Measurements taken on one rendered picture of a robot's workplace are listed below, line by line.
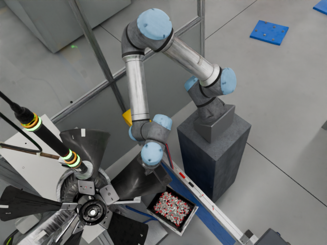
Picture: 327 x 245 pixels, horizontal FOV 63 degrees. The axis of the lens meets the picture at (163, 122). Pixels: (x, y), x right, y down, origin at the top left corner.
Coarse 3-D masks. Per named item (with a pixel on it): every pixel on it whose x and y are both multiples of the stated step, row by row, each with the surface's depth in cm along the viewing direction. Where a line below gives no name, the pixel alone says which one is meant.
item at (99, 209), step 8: (96, 192) 124; (80, 200) 115; (88, 200) 112; (96, 200) 113; (80, 208) 111; (88, 208) 112; (96, 208) 114; (104, 208) 115; (80, 216) 111; (88, 216) 113; (96, 216) 114; (104, 216) 115; (88, 224) 113; (96, 224) 114
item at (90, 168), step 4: (60, 160) 91; (64, 164) 92; (88, 164) 98; (72, 168) 94; (88, 168) 97; (92, 168) 97; (76, 172) 97; (88, 172) 96; (92, 172) 97; (76, 176) 96; (80, 176) 96; (84, 176) 96; (88, 176) 96
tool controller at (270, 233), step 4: (268, 232) 98; (272, 232) 98; (264, 236) 98; (268, 236) 98; (272, 236) 97; (276, 236) 97; (280, 236) 98; (260, 240) 98; (264, 240) 98; (268, 240) 97; (272, 240) 97; (276, 240) 96; (280, 240) 96; (284, 240) 97; (256, 244) 98; (260, 244) 98; (264, 244) 97; (268, 244) 97; (272, 244) 96; (276, 244) 96; (280, 244) 96; (284, 244) 95; (288, 244) 96
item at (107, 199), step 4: (104, 188) 124; (108, 188) 123; (112, 188) 123; (100, 192) 122; (104, 192) 122; (108, 192) 122; (112, 192) 122; (104, 196) 121; (108, 196) 121; (112, 196) 121; (116, 196) 121; (104, 200) 120; (108, 200) 120; (112, 200) 120; (116, 200) 120; (108, 204) 119
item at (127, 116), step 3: (126, 111) 156; (129, 111) 156; (123, 114) 156; (126, 114) 155; (129, 114) 155; (123, 117) 157; (126, 117) 154; (129, 117) 154; (126, 120) 156; (129, 120) 153; (150, 120) 151; (129, 123) 153
